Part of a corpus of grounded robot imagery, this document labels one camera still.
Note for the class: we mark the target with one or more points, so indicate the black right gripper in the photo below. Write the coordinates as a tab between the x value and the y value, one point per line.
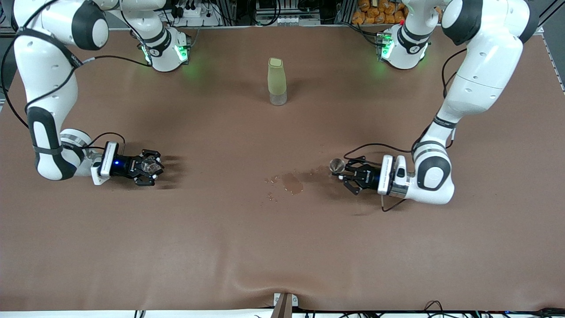
126	166

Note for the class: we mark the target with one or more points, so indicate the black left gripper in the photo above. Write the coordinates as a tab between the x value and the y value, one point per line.
369	177

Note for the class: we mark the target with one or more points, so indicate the clear glass shaker cup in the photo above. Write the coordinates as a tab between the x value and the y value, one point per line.
152	166

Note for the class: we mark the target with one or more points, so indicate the steel double jigger measuring cup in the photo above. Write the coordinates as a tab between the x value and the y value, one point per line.
337	165

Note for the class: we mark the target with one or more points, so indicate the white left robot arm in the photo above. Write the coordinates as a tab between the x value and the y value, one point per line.
481	66

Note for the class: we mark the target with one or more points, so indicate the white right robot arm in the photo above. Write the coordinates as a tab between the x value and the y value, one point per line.
44	88

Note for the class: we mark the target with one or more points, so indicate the liquid spill puddle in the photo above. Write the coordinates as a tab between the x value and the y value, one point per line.
292	183

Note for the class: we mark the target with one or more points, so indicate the green bottle with clear base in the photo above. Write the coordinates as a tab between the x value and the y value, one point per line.
276	79

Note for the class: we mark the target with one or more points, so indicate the metal table edge clamp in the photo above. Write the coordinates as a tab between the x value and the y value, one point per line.
284	304

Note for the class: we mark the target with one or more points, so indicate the white power strip with plugs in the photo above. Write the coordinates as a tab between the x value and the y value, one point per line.
194	17

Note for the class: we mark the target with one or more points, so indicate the orange snack bag pile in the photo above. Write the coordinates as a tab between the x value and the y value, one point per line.
379	11

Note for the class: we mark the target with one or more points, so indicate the white empty socket strip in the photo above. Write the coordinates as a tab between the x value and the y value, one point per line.
287	20

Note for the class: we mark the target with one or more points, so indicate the aluminium frame post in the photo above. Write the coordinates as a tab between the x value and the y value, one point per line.
5	17
549	13

